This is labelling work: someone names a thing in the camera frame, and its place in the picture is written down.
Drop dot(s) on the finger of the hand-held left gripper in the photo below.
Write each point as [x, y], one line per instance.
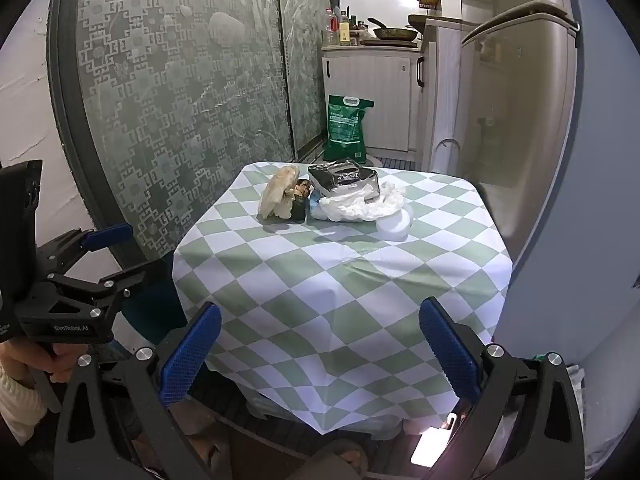
[120, 277]
[107, 237]

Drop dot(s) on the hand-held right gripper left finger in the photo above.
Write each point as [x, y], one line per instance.
[192, 355]

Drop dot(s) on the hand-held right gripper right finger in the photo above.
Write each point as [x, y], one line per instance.
[450, 355]

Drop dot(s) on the white round container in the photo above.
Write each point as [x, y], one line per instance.
[397, 225]

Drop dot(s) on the white plastic bag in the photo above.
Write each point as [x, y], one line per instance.
[360, 205]

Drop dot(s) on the silver foil bag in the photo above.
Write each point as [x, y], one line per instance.
[342, 177]

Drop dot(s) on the person's left hand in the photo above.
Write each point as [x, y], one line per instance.
[30, 360]

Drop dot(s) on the teal stool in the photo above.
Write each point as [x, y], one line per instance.
[150, 305]

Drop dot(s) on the glowing white screen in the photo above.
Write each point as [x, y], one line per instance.
[432, 447]

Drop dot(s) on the green white checkered tablecloth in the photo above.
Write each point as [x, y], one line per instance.
[325, 285]

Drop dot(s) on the patterned glass sliding door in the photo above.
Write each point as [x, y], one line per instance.
[305, 60]
[175, 110]

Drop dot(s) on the grey slipper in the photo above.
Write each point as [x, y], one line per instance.
[345, 457]

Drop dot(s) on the tan fruit peel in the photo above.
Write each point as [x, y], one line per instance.
[279, 192]

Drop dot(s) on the dark food container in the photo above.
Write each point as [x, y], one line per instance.
[301, 200]

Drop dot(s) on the beige refrigerator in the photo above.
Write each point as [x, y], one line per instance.
[525, 135]

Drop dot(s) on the green rice bag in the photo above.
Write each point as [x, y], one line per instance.
[346, 127]

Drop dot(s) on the white kitchen base cabinet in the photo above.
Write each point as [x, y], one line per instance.
[370, 95]

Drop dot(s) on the cluster of condiment bottles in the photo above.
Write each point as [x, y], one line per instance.
[342, 27]

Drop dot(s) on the frying pan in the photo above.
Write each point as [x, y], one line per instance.
[395, 33]

